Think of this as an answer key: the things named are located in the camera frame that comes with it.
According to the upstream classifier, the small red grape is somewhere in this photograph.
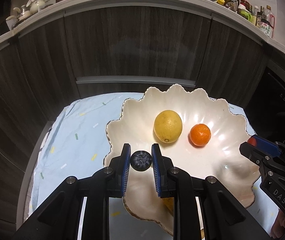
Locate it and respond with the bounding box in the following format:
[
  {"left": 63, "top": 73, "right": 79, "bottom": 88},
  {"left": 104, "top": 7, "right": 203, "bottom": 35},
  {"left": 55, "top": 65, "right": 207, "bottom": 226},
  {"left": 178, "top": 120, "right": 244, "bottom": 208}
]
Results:
[{"left": 247, "top": 137, "right": 257, "bottom": 147}]

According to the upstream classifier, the dark blueberry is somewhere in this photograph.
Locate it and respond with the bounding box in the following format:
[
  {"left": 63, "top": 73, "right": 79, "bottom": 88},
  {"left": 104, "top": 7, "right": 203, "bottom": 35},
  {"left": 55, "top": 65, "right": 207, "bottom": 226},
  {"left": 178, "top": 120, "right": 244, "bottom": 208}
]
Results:
[{"left": 130, "top": 151, "right": 152, "bottom": 172}]

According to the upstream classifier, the yellow lemon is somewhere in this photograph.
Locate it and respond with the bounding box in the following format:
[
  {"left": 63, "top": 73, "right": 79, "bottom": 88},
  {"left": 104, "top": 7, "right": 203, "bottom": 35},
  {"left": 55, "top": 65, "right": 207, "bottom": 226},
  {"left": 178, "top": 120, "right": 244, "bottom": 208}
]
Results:
[{"left": 153, "top": 110, "right": 183, "bottom": 144}]

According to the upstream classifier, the yellow brown mango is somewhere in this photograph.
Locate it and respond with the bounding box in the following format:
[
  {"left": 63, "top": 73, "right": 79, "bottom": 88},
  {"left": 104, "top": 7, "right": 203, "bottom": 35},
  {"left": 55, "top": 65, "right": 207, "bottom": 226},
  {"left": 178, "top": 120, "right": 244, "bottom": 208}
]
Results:
[{"left": 162, "top": 197, "right": 174, "bottom": 215}]

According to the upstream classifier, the small orange tangerine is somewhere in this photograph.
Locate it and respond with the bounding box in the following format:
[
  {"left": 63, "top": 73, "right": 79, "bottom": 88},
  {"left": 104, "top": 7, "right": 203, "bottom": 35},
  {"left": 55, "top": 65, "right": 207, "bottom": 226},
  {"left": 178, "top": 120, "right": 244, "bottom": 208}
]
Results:
[{"left": 189, "top": 124, "right": 211, "bottom": 147}]

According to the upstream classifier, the person right hand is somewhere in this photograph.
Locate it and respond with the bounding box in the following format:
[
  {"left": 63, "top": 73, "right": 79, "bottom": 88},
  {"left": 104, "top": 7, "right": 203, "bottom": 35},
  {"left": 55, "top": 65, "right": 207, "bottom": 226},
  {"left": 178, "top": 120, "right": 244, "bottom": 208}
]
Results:
[{"left": 270, "top": 210, "right": 285, "bottom": 239}]

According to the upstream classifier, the white scalloped ceramic bowl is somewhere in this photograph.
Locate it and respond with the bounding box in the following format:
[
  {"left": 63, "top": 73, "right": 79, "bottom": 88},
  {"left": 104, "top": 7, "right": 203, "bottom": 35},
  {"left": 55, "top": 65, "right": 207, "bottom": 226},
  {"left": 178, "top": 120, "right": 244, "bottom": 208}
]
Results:
[{"left": 103, "top": 83, "right": 262, "bottom": 237}]

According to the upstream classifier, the light blue patterned tablecloth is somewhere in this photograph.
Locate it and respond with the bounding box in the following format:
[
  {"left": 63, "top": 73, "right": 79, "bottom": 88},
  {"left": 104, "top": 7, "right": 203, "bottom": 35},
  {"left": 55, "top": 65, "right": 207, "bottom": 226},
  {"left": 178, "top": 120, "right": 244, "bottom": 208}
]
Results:
[{"left": 24, "top": 93, "right": 279, "bottom": 239}]

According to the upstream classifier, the soy sauce bottle red label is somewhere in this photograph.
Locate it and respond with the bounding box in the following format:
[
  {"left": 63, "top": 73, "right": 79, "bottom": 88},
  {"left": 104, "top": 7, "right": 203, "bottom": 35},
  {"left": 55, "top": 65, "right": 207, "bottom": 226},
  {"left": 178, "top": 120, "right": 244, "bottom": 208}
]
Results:
[{"left": 260, "top": 5, "right": 275, "bottom": 38}]

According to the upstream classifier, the green lidded jar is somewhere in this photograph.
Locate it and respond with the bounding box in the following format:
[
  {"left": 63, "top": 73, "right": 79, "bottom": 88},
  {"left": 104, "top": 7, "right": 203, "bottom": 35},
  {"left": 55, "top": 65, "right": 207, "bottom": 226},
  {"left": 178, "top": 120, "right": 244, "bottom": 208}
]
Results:
[{"left": 237, "top": 3, "right": 251, "bottom": 22}]

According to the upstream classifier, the yellow cap jar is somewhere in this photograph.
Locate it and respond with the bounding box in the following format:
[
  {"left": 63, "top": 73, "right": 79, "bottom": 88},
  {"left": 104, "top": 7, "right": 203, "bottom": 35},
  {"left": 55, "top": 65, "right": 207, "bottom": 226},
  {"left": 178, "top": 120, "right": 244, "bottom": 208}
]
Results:
[{"left": 216, "top": 0, "right": 225, "bottom": 5}]

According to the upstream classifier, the white teapot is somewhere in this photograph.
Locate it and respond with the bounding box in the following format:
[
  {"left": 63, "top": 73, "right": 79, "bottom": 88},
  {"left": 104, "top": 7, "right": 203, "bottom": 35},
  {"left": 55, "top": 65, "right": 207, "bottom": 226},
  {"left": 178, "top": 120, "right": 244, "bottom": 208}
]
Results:
[{"left": 30, "top": 0, "right": 45, "bottom": 15}]

